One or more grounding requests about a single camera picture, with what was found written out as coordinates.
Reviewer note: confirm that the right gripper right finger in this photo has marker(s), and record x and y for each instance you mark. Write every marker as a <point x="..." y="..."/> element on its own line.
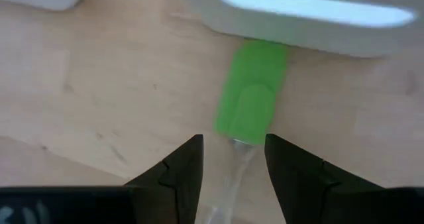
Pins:
<point x="331" y="201"/>

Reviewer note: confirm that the grey plastic bin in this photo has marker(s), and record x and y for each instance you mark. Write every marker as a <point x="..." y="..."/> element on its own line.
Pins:
<point x="298" y="35"/>

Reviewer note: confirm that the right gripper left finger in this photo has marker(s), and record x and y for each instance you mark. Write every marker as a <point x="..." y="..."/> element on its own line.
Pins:
<point x="99" y="204"/>

